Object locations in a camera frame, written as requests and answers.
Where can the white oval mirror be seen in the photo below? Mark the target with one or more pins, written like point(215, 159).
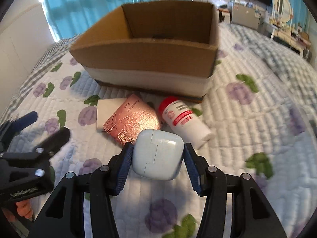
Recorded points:
point(282, 6)

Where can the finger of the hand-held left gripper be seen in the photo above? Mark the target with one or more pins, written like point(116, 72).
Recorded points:
point(23, 121)
point(53, 138)

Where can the cardboard box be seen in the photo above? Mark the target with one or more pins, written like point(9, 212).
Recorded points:
point(153, 57)

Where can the pale blue plastic case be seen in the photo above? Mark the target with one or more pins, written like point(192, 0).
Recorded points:
point(158, 153)

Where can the silver grey case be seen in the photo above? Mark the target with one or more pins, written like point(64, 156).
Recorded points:
point(244, 16)

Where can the white dressing table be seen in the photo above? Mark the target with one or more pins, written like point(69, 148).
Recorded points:
point(289, 36)

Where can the person's left hand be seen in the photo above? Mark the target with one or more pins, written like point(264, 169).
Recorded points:
point(23, 208)

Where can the pink embossed gift box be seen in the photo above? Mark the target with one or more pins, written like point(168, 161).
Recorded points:
point(131, 121)

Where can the grey checkered blanket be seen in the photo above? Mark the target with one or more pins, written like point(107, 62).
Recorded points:
point(42, 62)

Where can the floral quilted blanket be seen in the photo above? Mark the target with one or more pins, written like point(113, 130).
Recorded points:
point(247, 119)

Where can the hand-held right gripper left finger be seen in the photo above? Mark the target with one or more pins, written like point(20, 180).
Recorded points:
point(124, 164)

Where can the blue curtain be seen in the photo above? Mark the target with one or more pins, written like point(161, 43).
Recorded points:
point(99, 2)

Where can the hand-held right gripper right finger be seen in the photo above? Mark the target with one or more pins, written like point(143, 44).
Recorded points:
point(193, 168)

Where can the white bottle red cap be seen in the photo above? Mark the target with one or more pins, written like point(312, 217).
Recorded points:
point(184, 119)

